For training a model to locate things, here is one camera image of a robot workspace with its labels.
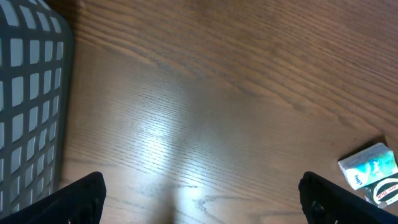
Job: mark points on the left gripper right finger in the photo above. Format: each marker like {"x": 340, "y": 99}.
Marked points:
{"x": 325, "y": 202}

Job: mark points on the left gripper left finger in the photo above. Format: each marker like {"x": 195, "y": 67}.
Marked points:
{"x": 79, "y": 202}

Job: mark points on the light teal small packet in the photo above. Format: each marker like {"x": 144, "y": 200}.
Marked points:
{"x": 368, "y": 166}

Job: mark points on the dark green round-label packet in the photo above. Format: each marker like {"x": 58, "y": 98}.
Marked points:
{"x": 383, "y": 192}

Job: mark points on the grey plastic mesh basket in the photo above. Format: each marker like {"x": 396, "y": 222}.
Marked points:
{"x": 36, "y": 59}

